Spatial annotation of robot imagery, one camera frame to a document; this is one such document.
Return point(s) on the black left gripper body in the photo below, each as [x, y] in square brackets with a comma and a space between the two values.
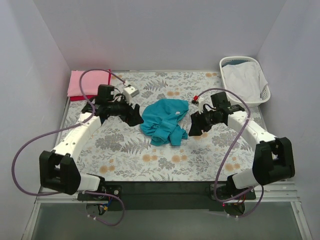
[130, 113]

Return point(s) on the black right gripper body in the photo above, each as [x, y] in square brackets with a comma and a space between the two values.
[201, 121]

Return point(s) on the teal t shirt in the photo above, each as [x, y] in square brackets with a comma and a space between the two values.
[161, 122]

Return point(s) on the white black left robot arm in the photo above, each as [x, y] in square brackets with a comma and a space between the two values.
[58, 169]

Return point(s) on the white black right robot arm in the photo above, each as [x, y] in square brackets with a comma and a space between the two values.
[273, 159]

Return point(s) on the floral table mat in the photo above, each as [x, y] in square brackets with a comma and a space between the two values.
[160, 149]

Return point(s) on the red folded t shirt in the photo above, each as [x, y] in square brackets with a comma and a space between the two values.
[80, 96]

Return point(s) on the pink folded t shirt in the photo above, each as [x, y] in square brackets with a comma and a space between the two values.
[87, 83]

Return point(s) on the white t shirt in basket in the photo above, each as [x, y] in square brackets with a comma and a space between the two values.
[245, 80]

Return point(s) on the white laundry basket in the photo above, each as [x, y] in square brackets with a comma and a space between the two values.
[266, 94]

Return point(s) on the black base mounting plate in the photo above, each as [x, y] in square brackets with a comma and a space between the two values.
[164, 195]

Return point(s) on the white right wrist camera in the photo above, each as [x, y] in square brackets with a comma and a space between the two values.
[199, 102]

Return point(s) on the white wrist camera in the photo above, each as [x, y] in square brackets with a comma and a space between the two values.
[129, 92]
[199, 102]

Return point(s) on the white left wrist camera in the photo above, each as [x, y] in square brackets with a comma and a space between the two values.
[129, 92]

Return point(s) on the aluminium frame rail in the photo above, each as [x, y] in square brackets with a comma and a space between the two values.
[164, 210]

